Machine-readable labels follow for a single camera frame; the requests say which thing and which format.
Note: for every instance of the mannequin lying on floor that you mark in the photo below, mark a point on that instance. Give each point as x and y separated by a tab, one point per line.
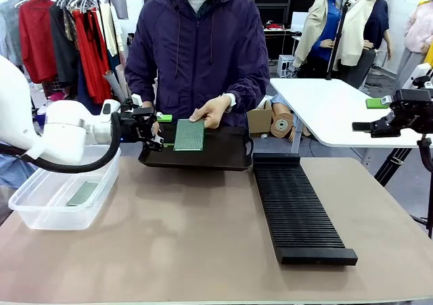
287	107

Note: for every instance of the clear plastic box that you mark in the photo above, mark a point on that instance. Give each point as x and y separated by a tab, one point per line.
44	213

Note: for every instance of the black metal clothes rack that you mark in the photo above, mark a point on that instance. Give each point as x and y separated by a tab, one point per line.
101	21

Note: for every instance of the black pole stand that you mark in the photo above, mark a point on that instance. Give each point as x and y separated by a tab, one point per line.
338	38

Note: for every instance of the person in purple jacket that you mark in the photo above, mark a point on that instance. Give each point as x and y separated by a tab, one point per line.
199	48

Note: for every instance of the mannequin in pink sweater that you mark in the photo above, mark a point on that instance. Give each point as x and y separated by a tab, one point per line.
417	31

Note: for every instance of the beige paper roll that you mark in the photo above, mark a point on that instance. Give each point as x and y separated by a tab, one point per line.
121	78

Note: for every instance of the mannequin in cream navy top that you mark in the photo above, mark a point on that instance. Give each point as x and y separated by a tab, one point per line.
358	24

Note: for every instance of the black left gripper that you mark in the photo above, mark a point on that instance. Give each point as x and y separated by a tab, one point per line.
135	125

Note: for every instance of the white table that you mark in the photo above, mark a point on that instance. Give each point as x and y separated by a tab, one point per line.
331	115

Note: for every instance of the person's left forearm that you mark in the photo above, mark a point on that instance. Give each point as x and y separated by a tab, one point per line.
248	93

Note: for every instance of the red shirt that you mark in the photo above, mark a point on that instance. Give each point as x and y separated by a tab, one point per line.
35	38

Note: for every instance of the mannequin in beige coat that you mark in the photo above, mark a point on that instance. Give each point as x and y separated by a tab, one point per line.
319	31

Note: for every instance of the small cardboard box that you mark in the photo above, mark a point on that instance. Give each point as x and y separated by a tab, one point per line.
260	120

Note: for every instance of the white computer case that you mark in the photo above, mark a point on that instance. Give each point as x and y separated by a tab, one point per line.
285	65

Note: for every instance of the person's left hand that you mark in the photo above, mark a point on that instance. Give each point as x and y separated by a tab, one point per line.
213	114

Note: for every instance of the beige garment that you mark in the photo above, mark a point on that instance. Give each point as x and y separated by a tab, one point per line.
110	27

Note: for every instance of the person's right forearm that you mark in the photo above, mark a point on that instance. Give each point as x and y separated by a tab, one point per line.
140	88

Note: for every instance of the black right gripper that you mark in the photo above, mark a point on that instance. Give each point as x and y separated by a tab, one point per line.
414	110

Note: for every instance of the yellow garment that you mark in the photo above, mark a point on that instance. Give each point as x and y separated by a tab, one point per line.
429	56

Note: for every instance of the black slotted PCB rack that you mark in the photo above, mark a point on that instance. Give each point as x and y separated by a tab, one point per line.
297	213

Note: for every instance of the person's right hand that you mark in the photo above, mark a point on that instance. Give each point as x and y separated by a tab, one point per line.
156	128

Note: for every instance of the light blue cloth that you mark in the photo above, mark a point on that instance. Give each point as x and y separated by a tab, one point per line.
13	169

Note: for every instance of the black garment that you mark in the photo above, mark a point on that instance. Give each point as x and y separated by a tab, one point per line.
64	48

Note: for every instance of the dark blue skirt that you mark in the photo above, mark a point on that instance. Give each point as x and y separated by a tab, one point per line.
84	88

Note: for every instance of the white wristwatch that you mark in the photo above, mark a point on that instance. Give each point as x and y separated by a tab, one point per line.
231	99

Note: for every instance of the green PCB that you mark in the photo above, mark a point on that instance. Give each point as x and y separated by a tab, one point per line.
189	136
83	194

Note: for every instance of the white board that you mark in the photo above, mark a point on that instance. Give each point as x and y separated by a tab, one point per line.
299	21

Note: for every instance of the black tripod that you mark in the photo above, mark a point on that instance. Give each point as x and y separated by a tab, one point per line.
427	183

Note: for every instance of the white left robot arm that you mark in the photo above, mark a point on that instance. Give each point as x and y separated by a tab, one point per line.
57	132

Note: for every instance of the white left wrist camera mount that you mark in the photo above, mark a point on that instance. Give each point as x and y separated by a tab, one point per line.
136	99

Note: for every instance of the light grey shirt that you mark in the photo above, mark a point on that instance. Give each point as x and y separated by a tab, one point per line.
10	31

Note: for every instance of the black chair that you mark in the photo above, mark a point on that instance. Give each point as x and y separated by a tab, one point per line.
362	68

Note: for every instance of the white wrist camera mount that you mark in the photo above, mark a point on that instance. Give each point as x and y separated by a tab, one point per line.
420	73
136	99

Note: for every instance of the black plastic tray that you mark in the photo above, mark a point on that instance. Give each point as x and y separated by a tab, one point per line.
223	149

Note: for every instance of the red dress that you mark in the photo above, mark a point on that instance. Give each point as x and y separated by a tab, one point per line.
94	58

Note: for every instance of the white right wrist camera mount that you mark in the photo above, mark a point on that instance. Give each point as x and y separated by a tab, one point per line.
420	73

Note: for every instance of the grey paper roll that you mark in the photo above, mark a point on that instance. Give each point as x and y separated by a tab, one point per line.
113	85

